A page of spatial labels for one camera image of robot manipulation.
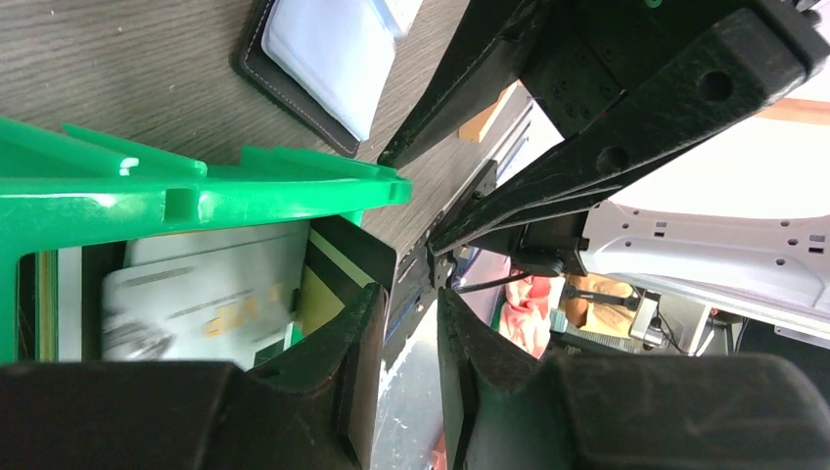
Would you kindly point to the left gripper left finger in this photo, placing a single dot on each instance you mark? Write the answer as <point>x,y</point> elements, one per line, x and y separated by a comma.
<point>310,407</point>

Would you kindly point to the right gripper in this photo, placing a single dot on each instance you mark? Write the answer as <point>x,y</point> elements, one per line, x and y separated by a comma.
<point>633,83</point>

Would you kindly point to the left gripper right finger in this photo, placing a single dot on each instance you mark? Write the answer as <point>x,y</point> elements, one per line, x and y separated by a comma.
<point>504,409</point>

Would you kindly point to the black credit card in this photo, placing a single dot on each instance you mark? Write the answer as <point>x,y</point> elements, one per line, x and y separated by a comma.
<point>340,259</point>

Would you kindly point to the black card holder wallet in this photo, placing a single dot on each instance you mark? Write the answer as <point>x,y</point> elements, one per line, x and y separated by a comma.
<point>325,62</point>

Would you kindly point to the green plastic bin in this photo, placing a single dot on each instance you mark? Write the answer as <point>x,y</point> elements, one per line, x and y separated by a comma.
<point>81,187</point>

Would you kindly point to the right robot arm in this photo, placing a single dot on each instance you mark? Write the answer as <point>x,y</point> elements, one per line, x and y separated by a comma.
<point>774,267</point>

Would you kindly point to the wooden frame rack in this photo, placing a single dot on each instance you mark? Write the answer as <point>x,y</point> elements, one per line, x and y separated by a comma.
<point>811,107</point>

